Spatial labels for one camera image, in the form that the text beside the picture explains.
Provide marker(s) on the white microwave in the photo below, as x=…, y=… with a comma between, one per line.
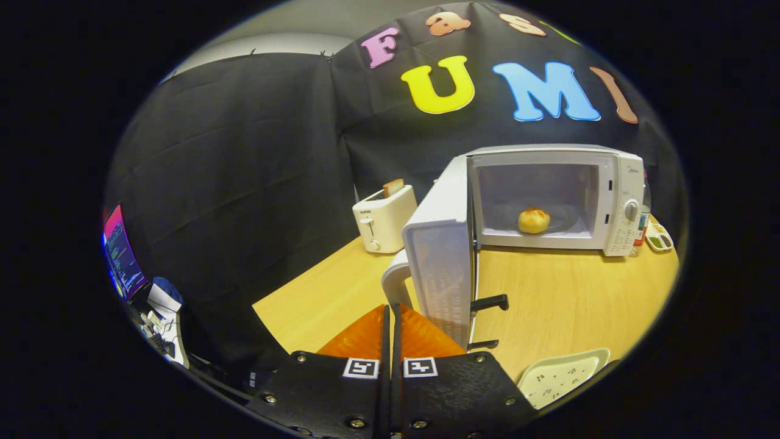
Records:
x=439, y=201

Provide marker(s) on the toast slice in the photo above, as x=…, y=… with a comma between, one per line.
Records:
x=393, y=187

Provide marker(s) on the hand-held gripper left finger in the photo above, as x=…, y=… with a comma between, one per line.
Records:
x=329, y=402

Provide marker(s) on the divided dish of beans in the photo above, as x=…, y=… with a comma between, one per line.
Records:
x=659, y=239

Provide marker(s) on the golden bread roll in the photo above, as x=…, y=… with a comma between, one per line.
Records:
x=534, y=220

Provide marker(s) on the white toaster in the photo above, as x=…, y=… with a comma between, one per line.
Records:
x=384, y=222

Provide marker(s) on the clear plastic water bottle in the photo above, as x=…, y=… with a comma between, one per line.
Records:
x=641, y=228

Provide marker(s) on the pale green speckled plate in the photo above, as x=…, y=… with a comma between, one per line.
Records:
x=560, y=378

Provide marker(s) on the computer monitor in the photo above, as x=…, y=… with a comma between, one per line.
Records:
x=122, y=256

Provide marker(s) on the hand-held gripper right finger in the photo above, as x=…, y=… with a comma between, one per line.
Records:
x=463, y=402

